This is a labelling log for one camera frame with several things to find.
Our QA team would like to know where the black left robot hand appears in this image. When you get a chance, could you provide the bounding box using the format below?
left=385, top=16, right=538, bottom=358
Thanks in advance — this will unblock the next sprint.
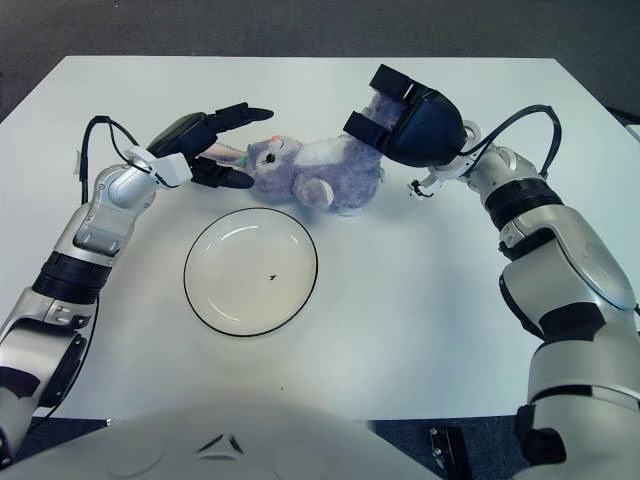
left=145, top=102, right=275, bottom=192

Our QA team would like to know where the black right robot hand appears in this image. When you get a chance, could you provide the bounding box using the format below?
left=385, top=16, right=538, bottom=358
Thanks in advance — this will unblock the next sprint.
left=342, top=63, right=466, bottom=169

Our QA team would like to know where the purple plush rabbit doll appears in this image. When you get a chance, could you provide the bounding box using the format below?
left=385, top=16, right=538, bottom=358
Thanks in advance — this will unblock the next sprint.
left=199, top=97, right=409, bottom=216

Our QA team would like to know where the white plate with black rim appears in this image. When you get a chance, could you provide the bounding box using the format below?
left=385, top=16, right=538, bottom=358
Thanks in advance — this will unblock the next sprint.
left=183, top=207, right=320, bottom=337

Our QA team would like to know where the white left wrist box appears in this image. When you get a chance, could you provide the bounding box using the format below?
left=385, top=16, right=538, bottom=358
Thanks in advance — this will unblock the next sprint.
left=149, top=152, right=194, bottom=189

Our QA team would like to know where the light grey robot torso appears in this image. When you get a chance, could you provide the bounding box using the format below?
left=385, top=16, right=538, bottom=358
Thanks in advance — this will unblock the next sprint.
left=0, top=399, right=451, bottom=480

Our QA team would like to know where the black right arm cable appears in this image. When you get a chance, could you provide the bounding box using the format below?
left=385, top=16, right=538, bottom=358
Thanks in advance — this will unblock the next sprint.
left=462, top=103, right=562, bottom=179

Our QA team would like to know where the black metal bracket with screws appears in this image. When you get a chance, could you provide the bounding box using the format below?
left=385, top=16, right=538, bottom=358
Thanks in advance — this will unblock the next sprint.
left=428, top=424, right=469, bottom=480

